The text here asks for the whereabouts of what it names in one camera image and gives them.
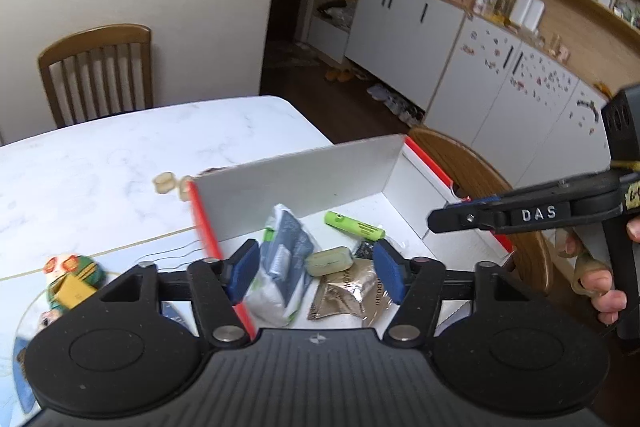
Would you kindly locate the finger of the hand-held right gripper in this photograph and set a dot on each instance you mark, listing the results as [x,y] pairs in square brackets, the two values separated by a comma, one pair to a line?
[525,192]
[465,219]

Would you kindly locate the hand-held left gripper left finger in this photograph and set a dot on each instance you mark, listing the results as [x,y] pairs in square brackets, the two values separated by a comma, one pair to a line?
[245,269]

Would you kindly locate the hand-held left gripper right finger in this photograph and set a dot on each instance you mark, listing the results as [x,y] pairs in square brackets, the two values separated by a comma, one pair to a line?
[390,274]

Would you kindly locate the small black packet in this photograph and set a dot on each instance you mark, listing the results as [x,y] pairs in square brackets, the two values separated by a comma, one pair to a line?
[364,248]

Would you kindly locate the silver foil packet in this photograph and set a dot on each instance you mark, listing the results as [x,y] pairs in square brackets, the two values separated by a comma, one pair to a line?
[345,294]

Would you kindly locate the green tube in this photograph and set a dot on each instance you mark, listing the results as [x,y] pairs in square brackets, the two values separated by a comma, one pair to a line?
[355,227]

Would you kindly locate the beige soap bar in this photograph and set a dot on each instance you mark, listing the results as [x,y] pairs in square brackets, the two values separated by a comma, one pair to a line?
[330,261]

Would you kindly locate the white and red cardboard box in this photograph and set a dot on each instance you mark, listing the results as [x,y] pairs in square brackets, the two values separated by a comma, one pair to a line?
[300,187]

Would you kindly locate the painted green figurine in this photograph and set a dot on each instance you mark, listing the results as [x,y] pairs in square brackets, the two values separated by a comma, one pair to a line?
[75,267]

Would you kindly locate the yellow small box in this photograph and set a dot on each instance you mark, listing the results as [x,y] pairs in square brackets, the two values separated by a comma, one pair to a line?
[75,292]

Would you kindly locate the person's right hand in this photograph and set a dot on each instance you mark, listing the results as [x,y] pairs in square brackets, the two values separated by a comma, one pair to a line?
[595,279]

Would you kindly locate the light brown wooden chair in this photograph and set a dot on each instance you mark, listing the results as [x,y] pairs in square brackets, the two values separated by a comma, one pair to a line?
[475,172]

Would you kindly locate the white cabinet with stickers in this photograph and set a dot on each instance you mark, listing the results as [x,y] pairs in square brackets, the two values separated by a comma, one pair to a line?
[510,107]

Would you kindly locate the white shoes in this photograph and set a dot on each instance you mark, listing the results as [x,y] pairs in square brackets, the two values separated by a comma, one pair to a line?
[397,104]

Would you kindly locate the yellow slippers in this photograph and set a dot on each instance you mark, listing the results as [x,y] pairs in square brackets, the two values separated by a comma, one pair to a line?
[345,74]

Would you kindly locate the lower white cabinet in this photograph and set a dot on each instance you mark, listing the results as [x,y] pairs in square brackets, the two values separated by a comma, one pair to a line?
[405,37]

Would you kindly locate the grey doormat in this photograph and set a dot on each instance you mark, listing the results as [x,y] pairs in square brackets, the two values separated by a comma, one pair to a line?
[290,54]

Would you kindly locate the low white shoe cabinet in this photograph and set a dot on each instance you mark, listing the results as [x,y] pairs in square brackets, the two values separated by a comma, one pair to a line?
[327,37]

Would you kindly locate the dark wooden slatted chair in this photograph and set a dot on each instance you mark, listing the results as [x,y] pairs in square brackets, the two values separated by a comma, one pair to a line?
[95,72]

